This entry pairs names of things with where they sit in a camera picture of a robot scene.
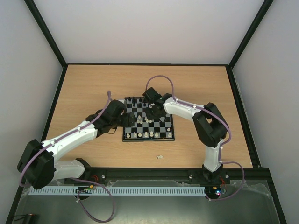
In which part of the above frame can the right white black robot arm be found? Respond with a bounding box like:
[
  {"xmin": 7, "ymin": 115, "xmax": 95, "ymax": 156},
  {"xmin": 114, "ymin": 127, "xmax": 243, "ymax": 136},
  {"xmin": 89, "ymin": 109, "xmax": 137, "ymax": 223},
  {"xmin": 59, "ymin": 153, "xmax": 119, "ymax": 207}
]
[{"xmin": 143, "ymin": 87, "xmax": 230, "ymax": 183}]

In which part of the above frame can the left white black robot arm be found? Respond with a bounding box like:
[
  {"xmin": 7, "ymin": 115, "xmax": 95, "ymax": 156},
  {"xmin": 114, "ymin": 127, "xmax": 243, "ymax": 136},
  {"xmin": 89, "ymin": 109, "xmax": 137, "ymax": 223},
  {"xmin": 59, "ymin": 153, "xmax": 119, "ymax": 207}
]
[{"xmin": 17, "ymin": 100, "xmax": 137, "ymax": 189}]

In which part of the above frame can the pile of white chess pieces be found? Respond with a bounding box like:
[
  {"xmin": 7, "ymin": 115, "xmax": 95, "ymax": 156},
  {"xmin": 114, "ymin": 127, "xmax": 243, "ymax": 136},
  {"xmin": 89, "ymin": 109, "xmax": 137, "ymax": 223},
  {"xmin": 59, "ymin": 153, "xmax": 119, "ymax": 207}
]
[{"xmin": 137, "ymin": 115, "xmax": 153, "ymax": 124}]

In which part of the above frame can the folding black white chessboard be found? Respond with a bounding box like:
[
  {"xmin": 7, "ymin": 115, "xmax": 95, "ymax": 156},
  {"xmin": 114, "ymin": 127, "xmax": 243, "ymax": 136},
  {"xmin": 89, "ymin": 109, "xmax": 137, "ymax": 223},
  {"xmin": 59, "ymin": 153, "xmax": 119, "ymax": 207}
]
[{"xmin": 122, "ymin": 97, "xmax": 175, "ymax": 142}]

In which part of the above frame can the black cylinder on lower shelf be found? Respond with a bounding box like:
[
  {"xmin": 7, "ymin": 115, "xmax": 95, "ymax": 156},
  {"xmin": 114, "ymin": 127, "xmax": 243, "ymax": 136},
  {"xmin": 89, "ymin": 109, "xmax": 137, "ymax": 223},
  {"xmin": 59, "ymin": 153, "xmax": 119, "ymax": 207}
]
[{"xmin": 22, "ymin": 214, "xmax": 37, "ymax": 224}]

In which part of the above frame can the light blue slotted cable duct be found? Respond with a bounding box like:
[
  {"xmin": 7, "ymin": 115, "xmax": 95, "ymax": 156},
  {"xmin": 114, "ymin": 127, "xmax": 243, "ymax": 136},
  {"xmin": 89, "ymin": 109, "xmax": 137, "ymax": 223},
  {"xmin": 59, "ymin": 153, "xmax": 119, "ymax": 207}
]
[{"xmin": 28, "ymin": 186, "xmax": 206, "ymax": 196}]

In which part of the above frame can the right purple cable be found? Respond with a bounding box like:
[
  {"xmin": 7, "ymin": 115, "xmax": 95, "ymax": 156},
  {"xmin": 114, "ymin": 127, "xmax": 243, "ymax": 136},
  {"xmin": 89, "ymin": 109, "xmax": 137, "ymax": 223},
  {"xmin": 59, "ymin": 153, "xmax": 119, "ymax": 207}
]
[{"xmin": 146, "ymin": 75, "xmax": 245, "ymax": 202}]

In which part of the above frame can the black enclosure frame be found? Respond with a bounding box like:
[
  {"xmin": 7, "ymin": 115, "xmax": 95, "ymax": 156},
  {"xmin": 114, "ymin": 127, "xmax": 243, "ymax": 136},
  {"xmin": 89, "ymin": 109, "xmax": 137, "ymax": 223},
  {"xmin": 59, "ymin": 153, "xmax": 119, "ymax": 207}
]
[{"xmin": 4, "ymin": 0, "xmax": 288, "ymax": 224}]

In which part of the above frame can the black aluminium mounting rail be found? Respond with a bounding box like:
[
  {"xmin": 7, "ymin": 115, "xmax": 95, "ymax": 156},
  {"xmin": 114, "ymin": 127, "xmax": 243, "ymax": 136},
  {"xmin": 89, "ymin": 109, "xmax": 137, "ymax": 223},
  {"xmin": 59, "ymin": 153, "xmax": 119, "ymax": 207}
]
[{"xmin": 23, "ymin": 166, "xmax": 271, "ymax": 185}]

